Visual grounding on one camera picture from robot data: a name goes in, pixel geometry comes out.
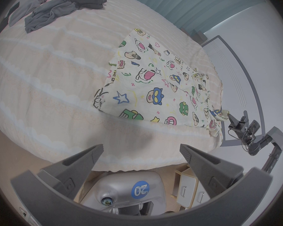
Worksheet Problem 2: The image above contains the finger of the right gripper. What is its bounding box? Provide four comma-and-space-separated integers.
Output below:
227, 113, 239, 126

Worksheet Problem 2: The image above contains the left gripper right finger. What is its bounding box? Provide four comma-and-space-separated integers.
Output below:
179, 143, 245, 201

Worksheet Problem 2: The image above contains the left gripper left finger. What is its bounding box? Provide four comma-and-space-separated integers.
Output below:
37, 144, 105, 201

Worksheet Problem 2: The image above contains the white printed pyjama top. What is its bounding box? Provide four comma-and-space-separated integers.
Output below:
92, 28, 230, 138

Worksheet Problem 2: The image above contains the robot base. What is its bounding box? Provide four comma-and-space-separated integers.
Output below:
81, 171, 166, 217

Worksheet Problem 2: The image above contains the bed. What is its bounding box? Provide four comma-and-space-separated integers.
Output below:
0, 0, 266, 174

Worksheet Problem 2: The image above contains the white wooden bedside table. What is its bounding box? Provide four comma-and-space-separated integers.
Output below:
171, 164, 211, 209

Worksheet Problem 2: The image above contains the grey bedside table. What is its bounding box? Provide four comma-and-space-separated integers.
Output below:
189, 30, 207, 44

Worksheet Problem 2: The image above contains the blue-green curtain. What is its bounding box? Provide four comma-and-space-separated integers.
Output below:
38, 0, 267, 36

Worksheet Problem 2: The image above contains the dark grey garment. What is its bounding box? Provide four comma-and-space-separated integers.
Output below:
24, 0, 79, 34

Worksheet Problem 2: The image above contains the grey and white garment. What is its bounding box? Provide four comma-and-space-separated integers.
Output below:
8, 0, 46, 26

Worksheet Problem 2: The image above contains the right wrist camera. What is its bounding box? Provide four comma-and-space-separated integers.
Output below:
241, 110, 251, 125

